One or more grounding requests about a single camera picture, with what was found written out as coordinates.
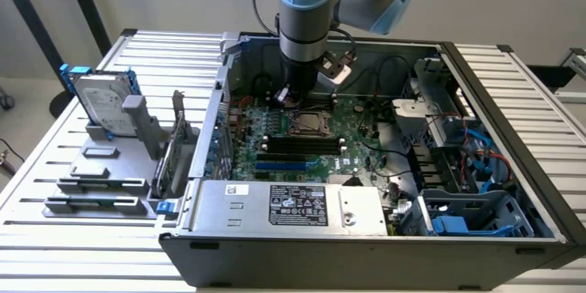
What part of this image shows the black expansion slot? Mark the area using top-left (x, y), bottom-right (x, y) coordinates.
top-left (255, 153), bottom-right (308, 163)

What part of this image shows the graphics card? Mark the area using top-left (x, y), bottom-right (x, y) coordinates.
top-left (151, 89), bottom-right (190, 200)

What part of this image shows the grey parts rack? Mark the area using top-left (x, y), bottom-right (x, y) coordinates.
top-left (42, 93), bottom-right (203, 219)

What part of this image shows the hard disk with blue rails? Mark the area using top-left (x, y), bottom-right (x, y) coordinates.
top-left (60, 63), bottom-right (140, 140)

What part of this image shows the black stand pole with base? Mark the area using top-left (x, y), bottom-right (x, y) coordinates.
top-left (48, 0), bottom-right (112, 119)

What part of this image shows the black RAM slot bank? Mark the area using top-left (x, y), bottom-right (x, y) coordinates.
top-left (264, 134), bottom-right (346, 156)

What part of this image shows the blue plastic drive caddy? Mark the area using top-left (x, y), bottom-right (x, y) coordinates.
top-left (414, 188), bottom-right (535, 238)

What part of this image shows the blue case latch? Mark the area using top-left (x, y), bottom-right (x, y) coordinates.
top-left (155, 201), bottom-right (176, 218)

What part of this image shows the red data wire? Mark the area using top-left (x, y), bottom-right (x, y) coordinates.
top-left (474, 148), bottom-right (517, 187)

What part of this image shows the silver power supply unit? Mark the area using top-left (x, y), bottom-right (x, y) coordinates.
top-left (182, 178), bottom-right (391, 238)

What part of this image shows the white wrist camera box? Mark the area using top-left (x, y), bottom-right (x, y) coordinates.
top-left (317, 51), bottom-right (354, 90)

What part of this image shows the aluminium side table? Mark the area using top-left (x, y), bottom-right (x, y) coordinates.
top-left (526, 47), bottom-right (586, 104)

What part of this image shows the metal CPU socket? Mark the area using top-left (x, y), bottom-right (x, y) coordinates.
top-left (284, 108), bottom-right (334, 139)

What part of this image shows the blue data wire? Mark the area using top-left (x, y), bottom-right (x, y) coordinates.
top-left (462, 124), bottom-right (509, 193)

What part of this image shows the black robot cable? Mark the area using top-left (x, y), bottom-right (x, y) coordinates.
top-left (251, 0), bottom-right (282, 38)

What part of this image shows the silver chipset heat sink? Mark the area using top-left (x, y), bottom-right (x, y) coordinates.
top-left (329, 174), bottom-right (363, 188)

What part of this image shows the black camera cable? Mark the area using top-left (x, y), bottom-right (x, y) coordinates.
top-left (329, 27), bottom-right (358, 62)

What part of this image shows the metal disk bay cage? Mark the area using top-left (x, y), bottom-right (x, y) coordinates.
top-left (391, 56), bottom-right (491, 156)

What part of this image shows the black open PC case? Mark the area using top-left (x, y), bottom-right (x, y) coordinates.
top-left (158, 31), bottom-right (582, 290)

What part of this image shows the green motherboard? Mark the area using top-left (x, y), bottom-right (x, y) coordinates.
top-left (227, 95), bottom-right (398, 189)

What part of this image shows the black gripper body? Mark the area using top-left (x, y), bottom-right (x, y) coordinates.
top-left (279, 56), bottom-right (322, 106)

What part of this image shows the blue expansion slot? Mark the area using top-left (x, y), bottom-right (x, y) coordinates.
top-left (255, 161), bottom-right (308, 172)

